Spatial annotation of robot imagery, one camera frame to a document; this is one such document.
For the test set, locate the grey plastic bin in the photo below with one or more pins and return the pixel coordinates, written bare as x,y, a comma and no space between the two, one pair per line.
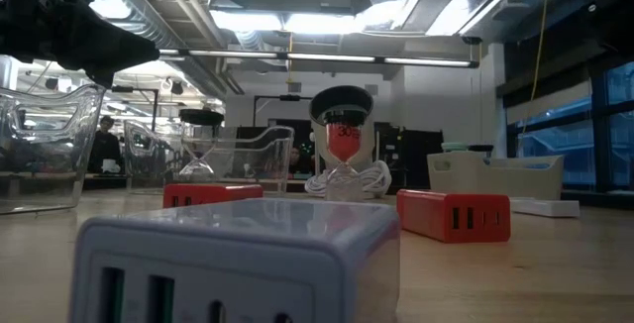
495,179

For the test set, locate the long clear plastic bin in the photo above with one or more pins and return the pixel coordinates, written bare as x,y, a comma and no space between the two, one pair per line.
49,130

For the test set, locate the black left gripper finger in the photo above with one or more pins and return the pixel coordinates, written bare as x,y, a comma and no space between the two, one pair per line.
109,45

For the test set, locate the hourglass with teal caps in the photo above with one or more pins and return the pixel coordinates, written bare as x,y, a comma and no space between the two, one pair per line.
454,146

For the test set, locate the person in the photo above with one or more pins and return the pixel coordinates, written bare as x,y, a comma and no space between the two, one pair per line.
105,149
295,157

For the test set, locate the long silver ventilation duct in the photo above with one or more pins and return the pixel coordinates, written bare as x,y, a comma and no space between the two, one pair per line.
148,11

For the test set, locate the light blue wall charger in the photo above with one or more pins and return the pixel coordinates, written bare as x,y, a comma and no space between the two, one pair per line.
223,244

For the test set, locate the red wall charger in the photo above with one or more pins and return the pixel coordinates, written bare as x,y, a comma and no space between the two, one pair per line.
426,214
213,194

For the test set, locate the wide clear plastic bin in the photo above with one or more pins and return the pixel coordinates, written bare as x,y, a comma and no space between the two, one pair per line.
257,154

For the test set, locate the hourglass with dark blue sand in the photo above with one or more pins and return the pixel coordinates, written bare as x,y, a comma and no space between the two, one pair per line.
200,117

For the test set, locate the long linear ceiling light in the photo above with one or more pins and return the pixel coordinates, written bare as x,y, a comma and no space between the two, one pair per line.
327,58

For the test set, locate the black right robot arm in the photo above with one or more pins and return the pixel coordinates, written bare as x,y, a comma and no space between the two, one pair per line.
614,16

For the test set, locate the black cabinet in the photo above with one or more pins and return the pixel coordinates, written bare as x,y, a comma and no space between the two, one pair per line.
416,157

